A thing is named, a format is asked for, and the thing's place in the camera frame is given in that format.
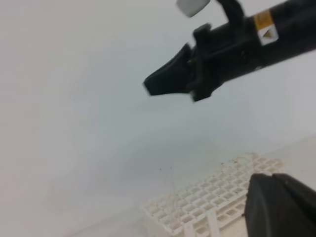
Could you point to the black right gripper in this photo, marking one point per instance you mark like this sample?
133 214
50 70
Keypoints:
220 55

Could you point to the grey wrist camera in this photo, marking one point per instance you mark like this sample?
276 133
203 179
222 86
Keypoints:
191 8

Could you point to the white test tube rack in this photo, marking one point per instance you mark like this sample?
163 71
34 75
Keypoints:
210 207

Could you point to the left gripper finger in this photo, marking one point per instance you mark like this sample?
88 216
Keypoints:
279 206

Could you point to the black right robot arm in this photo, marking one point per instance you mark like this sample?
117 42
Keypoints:
284 31

